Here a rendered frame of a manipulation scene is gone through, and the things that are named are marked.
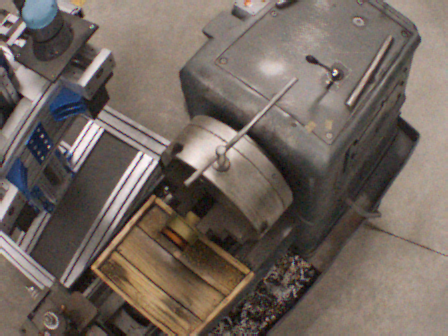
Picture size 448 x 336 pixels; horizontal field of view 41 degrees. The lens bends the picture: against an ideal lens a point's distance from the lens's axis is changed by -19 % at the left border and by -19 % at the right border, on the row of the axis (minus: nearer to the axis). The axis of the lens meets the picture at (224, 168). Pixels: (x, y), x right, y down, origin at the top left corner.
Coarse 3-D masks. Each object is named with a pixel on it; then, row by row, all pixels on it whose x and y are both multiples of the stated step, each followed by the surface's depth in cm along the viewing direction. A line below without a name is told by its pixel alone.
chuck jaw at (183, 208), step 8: (176, 152) 167; (176, 160) 168; (168, 168) 167; (176, 168) 166; (184, 168) 167; (168, 176) 167; (176, 176) 166; (184, 176) 168; (176, 184) 167; (184, 184) 168; (192, 184) 169; (176, 192) 167; (184, 192) 168; (192, 192) 170; (200, 192) 171; (176, 200) 171; (184, 200) 169; (192, 200) 170; (176, 208) 168; (184, 208) 169
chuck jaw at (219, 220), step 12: (216, 204) 171; (216, 216) 170; (228, 216) 169; (204, 228) 169; (216, 228) 169; (228, 228) 168; (240, 228) 167; (252, 228) 169; (264, 228) 170; (240, 240) 167
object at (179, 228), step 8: (176, 216) 170; (184, 216) 170; (192, 216) 170; (168, 224) 170; (176, 224) 169; (184, 224) 169; (192, 224) 170; (160, 232) 171; (168, 232) 169; (176, 232) 169; (184, 232) 168; (192, 232) 169; (168, 240) 168; (176, 240) 168; (184, 240) 169; (192, 240) 170; (176, 248) 173; (184, 248) 170
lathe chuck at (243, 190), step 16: (192, 128) 169; (176, 144) 169; (192, 144) 165; (208, 144) 163; (224, 144) 162; (192, 160) 162; (240, 160) 161; (208, 176) 160; (224, 176) 160; (240, 176) 161; (256, 176) 162; (208, 192) 170; (224, 192) 160; (240, 192) 161; (256, 192) 162; (272, 192) 165; (240, 208) 161; (256, 208) 163; (272, 208) 166; (256, 224) 165; (272, 224) 172
